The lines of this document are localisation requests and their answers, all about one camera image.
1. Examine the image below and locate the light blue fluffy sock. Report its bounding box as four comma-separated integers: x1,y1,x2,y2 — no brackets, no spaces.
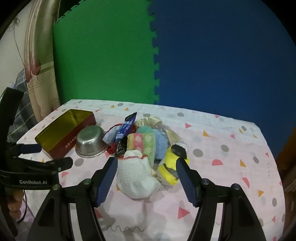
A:
154,131,169,161

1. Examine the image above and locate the red and gold tin box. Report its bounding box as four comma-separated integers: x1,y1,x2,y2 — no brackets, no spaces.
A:
35,109,96,160

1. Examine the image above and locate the green foam mat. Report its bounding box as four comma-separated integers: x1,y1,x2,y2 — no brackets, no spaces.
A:
53,0,160,105

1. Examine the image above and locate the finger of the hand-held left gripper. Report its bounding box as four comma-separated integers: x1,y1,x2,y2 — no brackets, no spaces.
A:
16,143,43,154
17,157,73,173

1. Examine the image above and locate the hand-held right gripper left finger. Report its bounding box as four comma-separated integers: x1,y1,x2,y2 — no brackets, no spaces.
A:
35,157,119,241

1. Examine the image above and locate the orange foam mat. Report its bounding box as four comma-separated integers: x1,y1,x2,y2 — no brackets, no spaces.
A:
275,127,296,164

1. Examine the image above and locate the wooden frame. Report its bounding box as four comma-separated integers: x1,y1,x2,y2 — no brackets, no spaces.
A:
281,161,296,195

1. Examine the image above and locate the yellow and black plush toy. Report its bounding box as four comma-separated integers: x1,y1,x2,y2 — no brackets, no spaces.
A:
158,144,190,185

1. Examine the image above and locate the bag of cotton swabs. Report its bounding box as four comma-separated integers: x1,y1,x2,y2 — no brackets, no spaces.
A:
159,124,188,154

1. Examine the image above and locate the blue foam mat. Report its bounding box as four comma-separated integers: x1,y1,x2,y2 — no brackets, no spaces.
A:
148,0,296,154

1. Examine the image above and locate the pink and green striped towel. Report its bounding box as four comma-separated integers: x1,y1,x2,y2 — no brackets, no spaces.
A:
127,132,156,168

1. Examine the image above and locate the pink patterned tablecloth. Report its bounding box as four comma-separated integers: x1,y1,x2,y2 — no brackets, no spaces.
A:
16,100,287,241

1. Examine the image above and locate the person's left hand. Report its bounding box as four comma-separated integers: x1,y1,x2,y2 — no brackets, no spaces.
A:
7,189,25,219

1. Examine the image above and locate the cream scrunchie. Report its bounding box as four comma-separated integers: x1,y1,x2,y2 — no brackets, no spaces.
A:
135,117,163,128

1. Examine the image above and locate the blue and black snack packet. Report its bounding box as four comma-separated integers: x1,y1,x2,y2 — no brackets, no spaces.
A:
115,112,138,156

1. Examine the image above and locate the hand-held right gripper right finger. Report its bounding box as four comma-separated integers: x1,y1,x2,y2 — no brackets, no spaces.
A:
176,158,266,241

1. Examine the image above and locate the white plastic wrapper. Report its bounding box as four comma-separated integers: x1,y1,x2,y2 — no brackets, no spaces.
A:
103,126,121,145

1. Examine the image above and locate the plaid cloth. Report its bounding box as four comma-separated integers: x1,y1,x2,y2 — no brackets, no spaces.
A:
7,68,38,139

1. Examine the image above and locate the stainless steel bowl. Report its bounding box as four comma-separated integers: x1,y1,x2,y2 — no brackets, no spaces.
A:
75,126,109,158

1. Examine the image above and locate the teal fluffy sock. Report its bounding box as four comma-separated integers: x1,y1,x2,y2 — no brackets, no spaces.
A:
136,125,154,134

